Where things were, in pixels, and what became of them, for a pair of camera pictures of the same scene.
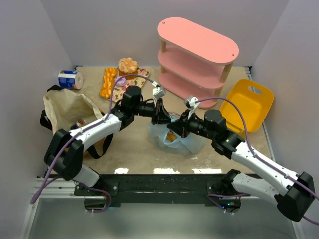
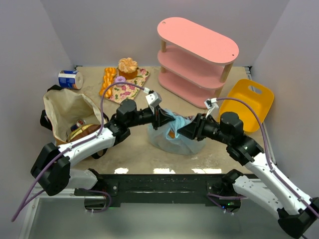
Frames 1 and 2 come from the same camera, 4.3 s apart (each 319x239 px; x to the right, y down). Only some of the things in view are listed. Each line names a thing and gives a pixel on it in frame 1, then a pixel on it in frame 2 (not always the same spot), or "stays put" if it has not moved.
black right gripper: [185, 127] → [201, 127]
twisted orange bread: [106, 89] stays put
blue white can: [70, 79] stays put
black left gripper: [157, 112] → [155, 119]
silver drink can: [79, 123] stays put
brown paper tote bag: [63, 107] stays put
